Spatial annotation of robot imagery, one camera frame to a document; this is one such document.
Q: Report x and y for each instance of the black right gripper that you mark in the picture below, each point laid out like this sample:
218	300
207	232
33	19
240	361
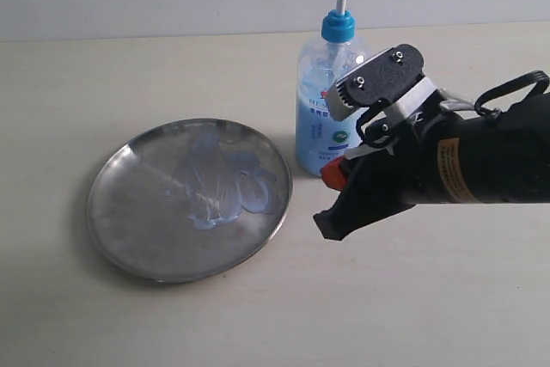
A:
377	181

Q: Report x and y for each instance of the blue pump lotion bottle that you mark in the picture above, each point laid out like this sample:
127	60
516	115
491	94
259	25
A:
322	60

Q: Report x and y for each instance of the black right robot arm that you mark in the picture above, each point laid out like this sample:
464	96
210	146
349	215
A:
449	161

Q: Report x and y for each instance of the blue soap smear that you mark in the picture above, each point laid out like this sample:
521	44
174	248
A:
218	184

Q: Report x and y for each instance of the round stainless steel plate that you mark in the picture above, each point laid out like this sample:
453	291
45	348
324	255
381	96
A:
137	215

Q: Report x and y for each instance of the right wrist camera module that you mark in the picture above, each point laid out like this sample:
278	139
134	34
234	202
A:
391	86

